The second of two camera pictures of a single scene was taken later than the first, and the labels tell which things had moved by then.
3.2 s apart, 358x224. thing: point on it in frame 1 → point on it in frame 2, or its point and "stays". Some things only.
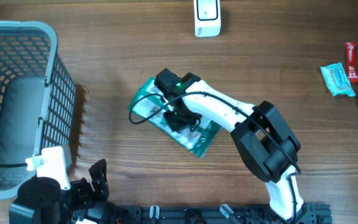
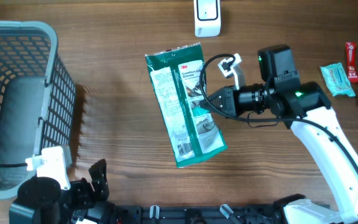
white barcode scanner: (207, 18) stays
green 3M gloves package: (150, 105) → (194, 134)
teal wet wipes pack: (337, 79) stays
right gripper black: (176, 126) → (227, 104)
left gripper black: (87, 198) stays
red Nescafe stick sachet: (351, 54) stays
